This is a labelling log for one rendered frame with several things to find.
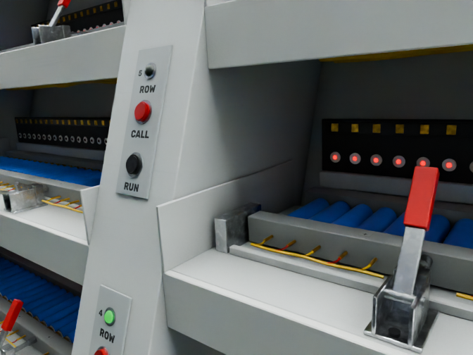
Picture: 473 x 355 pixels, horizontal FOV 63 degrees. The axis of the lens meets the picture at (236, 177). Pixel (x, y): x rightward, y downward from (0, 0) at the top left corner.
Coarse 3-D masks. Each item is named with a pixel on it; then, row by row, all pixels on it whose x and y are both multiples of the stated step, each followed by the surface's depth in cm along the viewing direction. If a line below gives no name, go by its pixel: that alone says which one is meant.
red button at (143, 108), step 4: (140, 104) 31; (144, 104) 31; (148, 104) 31; (136, 108) 32; (140, 108) 31; (144, 108) 31; (148, 108) 31; (136, 112) 31; (140, 112) 31; (144, 112) 31; (148, 112) 31; (136, 116) 31; (140, 116) 31; (144, 116) 31; (140, 120) 31
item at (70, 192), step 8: (0, 176) 57; (8, 176) 55; (16, 176) 54; (24, 176) 54; (32, 176) 53; (0, 184) 58; (8, 184) 56; (48, 184) 48; (56, 184) 48; (64, 184) 48; (72, 184) 47; (48, 192) 49; (56, 192) 47; (64, 192) 46; (72, 192) 45; (48, 200) 46; (64, 200) 45; (72, 200) 45; (80, 200) 44; (72, 208) 42
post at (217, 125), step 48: (144, 0) 34; (192, 0) 30; (144, 48) 33; (192, 48) 29; (192, 96) 29; (240, 96) 34; (288, 96) 40; (192, 144) 30; (240, 144) 34; (288, 144) 41; (192, 192) 30; (96, 240) 33; (144, 240) 30; (96, 288) 33; (144, 288) 29; (144, 336) 29
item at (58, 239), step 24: (0, 144) 83; (24, 144) 80; (96, 192) 34; (0, 216) 45; (24, 216) 44; (48, 216) 43; (72, 216) 43; (0, 240) 47; (24, 240) 42; (48, 240) 39; (72, 240) 36; (48, 264) 40; (72, 264) 37
